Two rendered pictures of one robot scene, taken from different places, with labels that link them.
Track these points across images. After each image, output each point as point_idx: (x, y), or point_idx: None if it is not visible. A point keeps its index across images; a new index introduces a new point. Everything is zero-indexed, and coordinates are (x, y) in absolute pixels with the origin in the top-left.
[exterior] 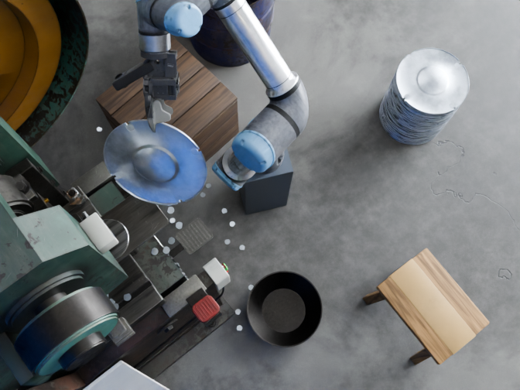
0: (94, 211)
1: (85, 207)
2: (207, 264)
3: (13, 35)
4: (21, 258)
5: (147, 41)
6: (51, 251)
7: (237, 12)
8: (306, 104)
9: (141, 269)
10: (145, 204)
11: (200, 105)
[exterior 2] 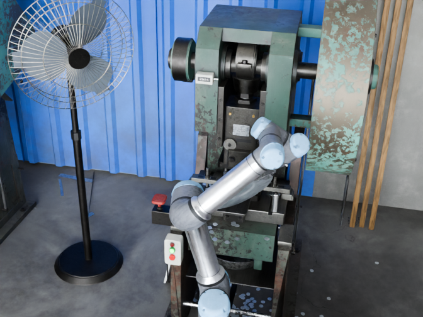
0: (262, 210)
1: (268, 209)
2: (181, 238)
3: None
4: (207, 24)
5: None
6: (201, 31)
7: (245, 157)
8: (177, 212)
9: (213, 214)
10: (235, 209)
11: None
